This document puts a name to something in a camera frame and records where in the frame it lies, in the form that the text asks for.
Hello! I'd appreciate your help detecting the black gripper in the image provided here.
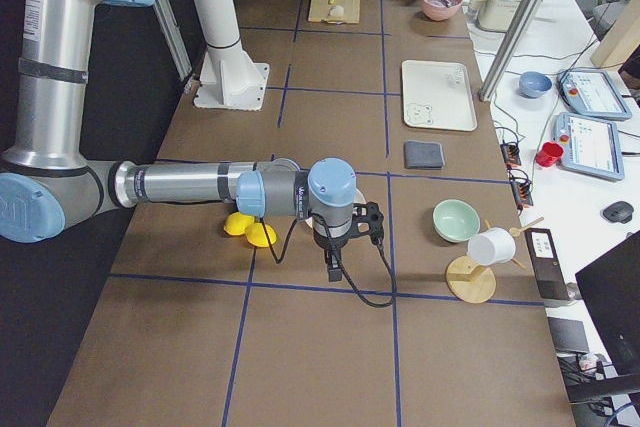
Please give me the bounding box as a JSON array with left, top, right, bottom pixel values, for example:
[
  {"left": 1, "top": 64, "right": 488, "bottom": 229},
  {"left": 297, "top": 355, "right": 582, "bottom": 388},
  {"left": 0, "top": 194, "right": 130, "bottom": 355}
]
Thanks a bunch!
[{"left": 312, "top": 202, "right": 383, "bottom": 282}]

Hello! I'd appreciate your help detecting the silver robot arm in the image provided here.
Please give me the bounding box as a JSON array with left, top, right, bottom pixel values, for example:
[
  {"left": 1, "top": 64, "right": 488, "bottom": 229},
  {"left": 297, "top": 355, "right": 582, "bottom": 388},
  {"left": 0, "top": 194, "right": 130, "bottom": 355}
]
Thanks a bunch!
[{"left": 1, "top": 0, "right": 384, "bottom": 281}]

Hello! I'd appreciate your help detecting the white bear tray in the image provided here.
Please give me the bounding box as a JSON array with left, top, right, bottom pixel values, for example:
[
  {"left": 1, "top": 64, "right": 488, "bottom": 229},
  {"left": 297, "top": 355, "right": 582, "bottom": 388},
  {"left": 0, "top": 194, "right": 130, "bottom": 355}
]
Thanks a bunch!
[{"left": 401, "top": 60, "right": 477, "bottom": 132}]

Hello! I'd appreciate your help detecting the white steamed bun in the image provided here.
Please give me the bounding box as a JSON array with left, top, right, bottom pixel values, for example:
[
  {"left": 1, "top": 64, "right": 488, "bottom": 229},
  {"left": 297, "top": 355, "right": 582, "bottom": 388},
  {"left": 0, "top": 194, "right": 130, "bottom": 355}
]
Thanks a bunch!
[{"left": 327, "top": 5, "right": 344, "bottom": 21}]

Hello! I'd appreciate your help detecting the yellow lemon near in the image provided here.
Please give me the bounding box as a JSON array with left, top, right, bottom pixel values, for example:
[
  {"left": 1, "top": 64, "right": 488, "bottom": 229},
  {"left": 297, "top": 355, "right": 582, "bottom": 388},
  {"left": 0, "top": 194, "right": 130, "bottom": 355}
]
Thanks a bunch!
[{"left": 244, "top": 222, "right": 278, "bottom": 248}]

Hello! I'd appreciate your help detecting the yellow lemon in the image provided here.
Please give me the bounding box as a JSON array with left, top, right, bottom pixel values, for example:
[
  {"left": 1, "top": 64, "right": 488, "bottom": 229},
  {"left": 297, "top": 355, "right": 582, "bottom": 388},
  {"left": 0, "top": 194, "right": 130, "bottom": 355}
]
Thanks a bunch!
[
  {"left": 244, "top": 222, "right": 278, "bottom": 248},
  {"left": 223, "top": 212, "right": 255, "bottom": 236}
]

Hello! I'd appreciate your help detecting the yellow lemon far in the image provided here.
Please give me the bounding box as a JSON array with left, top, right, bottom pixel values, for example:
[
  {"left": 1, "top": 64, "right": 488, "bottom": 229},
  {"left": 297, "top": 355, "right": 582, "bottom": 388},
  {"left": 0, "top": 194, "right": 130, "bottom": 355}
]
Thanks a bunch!
[{"left": 223, "top": 212, "right": 255, "bottom": 236}]

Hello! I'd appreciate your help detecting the mint green bowl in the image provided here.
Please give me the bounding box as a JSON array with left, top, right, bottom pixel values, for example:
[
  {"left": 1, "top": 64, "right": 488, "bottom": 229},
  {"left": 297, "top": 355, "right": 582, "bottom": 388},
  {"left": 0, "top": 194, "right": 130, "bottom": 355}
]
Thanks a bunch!
[{"left": 432, "top": 199, "right": 480, "bottom": 243}]

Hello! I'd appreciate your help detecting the wooden mug tree stand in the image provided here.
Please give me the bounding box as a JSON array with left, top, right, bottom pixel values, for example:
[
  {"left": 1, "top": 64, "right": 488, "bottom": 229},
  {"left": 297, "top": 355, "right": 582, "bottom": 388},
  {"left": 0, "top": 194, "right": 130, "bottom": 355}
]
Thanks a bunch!
[{"left": 445, "top": 217, "right": 544, "bottom": 304}]

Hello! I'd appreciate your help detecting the grey folded cloth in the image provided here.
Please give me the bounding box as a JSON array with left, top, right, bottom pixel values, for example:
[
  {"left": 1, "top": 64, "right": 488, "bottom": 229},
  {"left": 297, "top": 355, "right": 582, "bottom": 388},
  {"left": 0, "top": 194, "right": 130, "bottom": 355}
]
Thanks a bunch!
[{"left": 403, "top": 140, "right": 445, "bottom": 170}]

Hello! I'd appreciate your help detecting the white mug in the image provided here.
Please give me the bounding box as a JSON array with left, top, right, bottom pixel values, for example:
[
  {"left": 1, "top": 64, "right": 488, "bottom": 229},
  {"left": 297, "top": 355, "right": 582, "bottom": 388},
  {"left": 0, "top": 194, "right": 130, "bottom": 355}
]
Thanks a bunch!
[{"left": 467, "top": 227, "right": 516, "bottom": 266}]

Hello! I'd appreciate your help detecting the black box with label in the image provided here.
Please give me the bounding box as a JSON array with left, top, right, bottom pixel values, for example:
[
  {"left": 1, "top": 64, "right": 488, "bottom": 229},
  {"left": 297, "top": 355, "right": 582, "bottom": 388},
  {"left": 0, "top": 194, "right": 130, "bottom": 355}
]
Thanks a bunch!
[{"left": 524, "top": 228, "right": 574, "bottom": 308}]

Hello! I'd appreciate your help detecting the red cup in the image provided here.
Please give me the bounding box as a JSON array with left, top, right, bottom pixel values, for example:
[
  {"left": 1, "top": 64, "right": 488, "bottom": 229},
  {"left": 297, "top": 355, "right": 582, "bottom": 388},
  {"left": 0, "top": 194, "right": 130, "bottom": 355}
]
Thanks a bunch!
[{"left": 535, "top": 142, "right": 564, "bottom": 167}]

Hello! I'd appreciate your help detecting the bamboo cutting board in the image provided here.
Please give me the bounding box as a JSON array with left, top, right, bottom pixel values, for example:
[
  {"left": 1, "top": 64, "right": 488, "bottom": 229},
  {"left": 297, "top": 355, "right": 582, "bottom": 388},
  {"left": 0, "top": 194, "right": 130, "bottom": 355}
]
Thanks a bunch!
[{"left": 307, "top": 0, "right": 360, "bottom": 24}]

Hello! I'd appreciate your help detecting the blue bowl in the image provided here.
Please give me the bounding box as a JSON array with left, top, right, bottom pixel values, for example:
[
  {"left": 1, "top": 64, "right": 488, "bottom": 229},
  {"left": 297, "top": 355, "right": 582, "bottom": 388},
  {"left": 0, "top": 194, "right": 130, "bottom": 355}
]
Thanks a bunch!
[{"left": 519, "top": 71, "right": 553, "bottom": 99}]

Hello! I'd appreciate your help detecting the black monitor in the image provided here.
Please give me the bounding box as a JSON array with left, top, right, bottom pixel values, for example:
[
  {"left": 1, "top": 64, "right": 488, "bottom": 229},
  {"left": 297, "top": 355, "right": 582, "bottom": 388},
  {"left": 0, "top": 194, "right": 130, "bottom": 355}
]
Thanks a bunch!
[{"left": 567, "top": 233, "right": 639, "bottom": 403}]

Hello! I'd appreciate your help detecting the teach pendant near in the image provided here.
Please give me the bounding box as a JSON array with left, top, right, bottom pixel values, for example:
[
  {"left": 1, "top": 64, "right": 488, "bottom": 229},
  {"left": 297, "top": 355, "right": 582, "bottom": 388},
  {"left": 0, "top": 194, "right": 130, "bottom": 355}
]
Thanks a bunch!
[{"left": 553, "top": 112, "right": 625, "bottom": 181}]

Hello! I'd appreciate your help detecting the teach pendant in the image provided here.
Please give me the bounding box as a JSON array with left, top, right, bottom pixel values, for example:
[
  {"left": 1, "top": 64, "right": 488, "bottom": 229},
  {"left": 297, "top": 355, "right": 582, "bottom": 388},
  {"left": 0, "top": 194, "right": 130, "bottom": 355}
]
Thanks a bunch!
[
  {"left": 557, "top": 68, "right": 632, "bottom": 121},
  {"left": 553, "top": 112, "right": 625, "bottom": 181}
]

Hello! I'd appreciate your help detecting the pink bowl with ice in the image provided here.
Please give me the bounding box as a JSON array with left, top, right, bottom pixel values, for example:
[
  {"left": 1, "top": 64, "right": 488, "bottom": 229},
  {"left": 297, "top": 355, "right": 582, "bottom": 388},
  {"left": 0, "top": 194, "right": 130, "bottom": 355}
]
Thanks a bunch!
[{"left": 421, "top": 0, "right": 463, "bottom": 21}]

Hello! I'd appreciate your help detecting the black computer mouse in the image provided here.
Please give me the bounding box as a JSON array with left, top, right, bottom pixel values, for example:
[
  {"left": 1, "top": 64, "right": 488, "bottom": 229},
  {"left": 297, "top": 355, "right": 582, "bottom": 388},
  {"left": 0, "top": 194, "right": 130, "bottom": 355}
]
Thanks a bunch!
[{"left": 601, "top": 201, "right": 634, "bottom": 224}]

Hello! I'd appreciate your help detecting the cream toaster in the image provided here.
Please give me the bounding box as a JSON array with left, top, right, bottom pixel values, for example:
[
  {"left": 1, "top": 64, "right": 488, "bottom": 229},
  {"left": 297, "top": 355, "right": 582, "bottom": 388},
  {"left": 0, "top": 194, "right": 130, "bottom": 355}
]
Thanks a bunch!
[{"left": 476, "top": 0, "right": 521, "bottom": 33}]

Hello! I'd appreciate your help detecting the teach pendant far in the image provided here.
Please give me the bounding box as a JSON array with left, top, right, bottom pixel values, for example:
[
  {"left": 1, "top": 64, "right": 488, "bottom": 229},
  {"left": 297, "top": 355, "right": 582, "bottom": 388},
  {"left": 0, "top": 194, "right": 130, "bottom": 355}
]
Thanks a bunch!
[{"left": 557, "top": 68, "right": 632, "bottom": 121}]

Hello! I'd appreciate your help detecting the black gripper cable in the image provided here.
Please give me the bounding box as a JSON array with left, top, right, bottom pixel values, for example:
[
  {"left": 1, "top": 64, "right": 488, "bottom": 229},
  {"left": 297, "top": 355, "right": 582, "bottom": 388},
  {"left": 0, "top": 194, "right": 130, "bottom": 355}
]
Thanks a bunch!
[{"left": 267, "top": 216, "right": 399, "bottom": 309}]

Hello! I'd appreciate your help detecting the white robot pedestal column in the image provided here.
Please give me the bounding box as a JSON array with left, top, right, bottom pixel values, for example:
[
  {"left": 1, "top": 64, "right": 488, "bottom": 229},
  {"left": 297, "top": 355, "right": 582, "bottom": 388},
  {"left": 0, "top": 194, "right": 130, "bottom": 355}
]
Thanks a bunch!
[{"left": 193, "top": 0, "right": 270, "bottom": 111}]

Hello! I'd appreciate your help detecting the aluminium frame post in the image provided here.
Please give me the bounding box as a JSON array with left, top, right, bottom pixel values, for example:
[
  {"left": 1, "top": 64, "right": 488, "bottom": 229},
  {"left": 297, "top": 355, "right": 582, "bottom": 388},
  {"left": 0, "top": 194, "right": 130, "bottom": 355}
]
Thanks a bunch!
[{"left": 479, "top": 0, "right": 542, "bottom": 101}]

